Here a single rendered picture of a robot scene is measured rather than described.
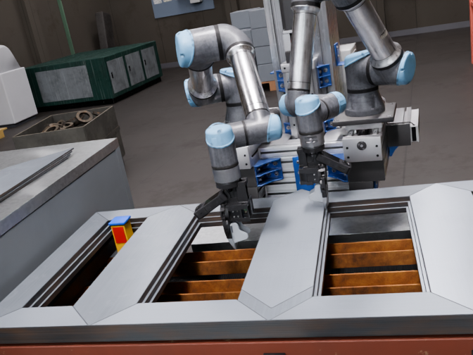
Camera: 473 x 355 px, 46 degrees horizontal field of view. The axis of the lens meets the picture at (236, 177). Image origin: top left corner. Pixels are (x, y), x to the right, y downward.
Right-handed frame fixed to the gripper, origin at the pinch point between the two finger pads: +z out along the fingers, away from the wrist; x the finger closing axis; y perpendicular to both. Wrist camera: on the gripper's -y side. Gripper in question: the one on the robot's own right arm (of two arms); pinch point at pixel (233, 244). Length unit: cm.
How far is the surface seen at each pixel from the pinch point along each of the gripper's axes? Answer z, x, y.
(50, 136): 29, 302, -243
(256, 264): 0.7, -11.2, 8.8
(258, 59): 39, 704, -117
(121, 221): -1.6, 20.0, -43.7
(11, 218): -16, -6, -65
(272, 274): 0.7, -16.9, 14.1
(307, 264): 0.7, -12.7, 22.6
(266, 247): 0.7, -1.5, 10.0
